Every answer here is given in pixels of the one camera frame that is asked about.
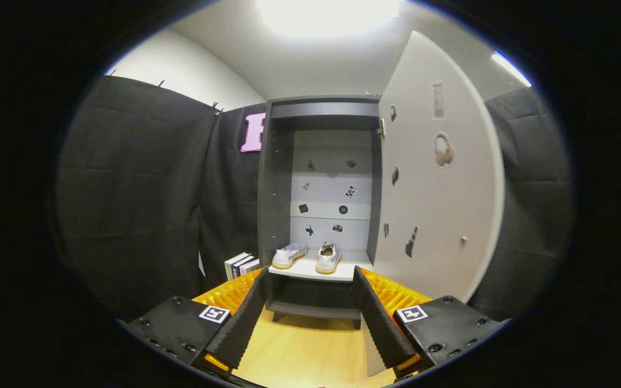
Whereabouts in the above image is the beige shoe cabinet door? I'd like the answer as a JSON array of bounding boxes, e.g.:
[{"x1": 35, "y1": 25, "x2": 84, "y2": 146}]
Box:
[{"x1": 372, "y1": 30, "x2": 505, "y2": 303}]

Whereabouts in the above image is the black backdrop cloth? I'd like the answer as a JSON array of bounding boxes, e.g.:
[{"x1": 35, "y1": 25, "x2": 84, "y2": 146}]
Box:
[{"x1": 54, "y1": 75, "x2": 575, "y2": 324}]

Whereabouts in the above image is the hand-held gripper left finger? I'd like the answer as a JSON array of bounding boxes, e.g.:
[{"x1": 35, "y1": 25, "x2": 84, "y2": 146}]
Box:
[{"x1": 119, "y1": 268, "x2": 270, "y2": 378}]

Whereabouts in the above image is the dark blue book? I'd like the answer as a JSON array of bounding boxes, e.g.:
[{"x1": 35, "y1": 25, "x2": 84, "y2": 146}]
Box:
[{"x1": 231, "y1": 255, "x2": 256, "y2": 279}]

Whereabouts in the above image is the ceiling tube light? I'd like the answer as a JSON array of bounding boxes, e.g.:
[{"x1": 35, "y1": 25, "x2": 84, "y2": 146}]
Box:
[{"x1": 491, "y1": 50, "x2": 532, "y2": 88}]

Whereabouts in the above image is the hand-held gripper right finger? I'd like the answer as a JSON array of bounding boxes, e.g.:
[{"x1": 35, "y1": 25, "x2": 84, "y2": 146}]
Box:
[{"x1": 353, "y1": 266, "x2": 510, "y2": 380}]

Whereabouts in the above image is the green and white book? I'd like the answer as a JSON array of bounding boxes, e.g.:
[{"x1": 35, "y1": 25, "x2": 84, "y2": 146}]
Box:
[{"x1": 224, "y1": 252, "x2": 249, "y2": 281}]

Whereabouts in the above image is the white canvas shoe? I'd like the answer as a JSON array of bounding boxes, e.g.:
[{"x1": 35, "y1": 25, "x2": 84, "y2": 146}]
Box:
[
  {"x1": 272, "y1": 244, "x2": 308, "y2": 269},
  {"x1": 315, "y1": 242, "x2": 342, "y2": 274}
]

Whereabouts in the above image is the dark grey shoe cabinet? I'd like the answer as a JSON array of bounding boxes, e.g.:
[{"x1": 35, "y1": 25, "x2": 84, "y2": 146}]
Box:
[{"x1": 257, "y1": 95, "x2": 384, "y2": 329}]

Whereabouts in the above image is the bright ceiling light panel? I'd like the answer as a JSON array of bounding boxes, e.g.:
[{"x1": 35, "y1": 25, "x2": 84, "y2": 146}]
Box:
[{"x1": 254, "y1": 0, "x2": 403, "y2": 38}]

